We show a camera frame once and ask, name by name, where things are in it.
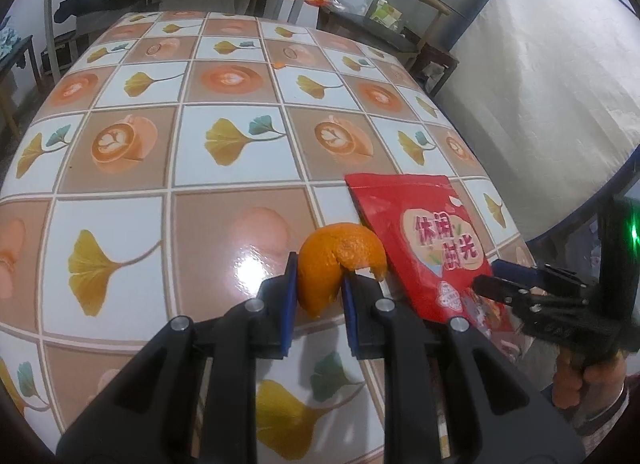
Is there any black case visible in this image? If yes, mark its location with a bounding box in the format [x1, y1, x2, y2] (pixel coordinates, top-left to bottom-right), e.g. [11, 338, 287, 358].
[39, 43, 77, 76]

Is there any wooden chair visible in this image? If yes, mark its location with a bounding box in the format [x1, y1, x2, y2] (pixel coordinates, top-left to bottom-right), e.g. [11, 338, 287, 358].
[0, 16, 42, 143]

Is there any green white carton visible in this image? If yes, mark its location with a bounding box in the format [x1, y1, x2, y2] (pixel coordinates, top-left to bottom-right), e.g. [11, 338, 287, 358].
[371, 0, 404, 28]

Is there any orange peel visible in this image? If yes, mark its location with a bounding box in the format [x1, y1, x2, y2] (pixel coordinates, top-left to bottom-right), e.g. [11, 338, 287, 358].
[297, 222, 389, 320]

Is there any dark wooden stool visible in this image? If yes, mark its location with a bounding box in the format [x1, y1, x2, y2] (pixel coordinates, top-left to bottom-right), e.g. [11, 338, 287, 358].
[409, 43, 462, 98]

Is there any silver bracelet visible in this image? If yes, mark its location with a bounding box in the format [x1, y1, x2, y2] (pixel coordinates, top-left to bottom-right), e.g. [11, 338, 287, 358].
[582, 384, 630, 427]

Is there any wooden armchair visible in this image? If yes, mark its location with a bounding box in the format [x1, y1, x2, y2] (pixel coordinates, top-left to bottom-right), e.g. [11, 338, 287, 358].
[316, 0, 469, 76]

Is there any person's right hand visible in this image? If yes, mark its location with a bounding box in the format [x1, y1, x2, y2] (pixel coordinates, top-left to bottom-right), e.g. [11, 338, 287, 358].
[554, 351, 628, 410]

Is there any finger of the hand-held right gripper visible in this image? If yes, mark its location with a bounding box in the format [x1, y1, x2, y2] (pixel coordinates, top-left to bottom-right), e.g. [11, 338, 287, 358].
[492, 260, 596, 295]
[472, 275, 616, 340]

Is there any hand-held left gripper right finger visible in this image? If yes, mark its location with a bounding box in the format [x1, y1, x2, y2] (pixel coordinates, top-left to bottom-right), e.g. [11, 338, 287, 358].
[342, 278, 586, 464]

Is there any red snack pouch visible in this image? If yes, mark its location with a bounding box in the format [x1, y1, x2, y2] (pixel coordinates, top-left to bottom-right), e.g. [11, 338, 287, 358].
[345, 172, 517, 346]

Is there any white mattress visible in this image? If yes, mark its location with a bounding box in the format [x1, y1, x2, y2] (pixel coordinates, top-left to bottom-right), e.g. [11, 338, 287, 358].
[429, 0, 640, 246]

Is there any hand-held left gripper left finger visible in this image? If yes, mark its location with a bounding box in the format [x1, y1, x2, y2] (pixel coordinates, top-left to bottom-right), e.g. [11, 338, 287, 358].
[57, 253, 299, 464]

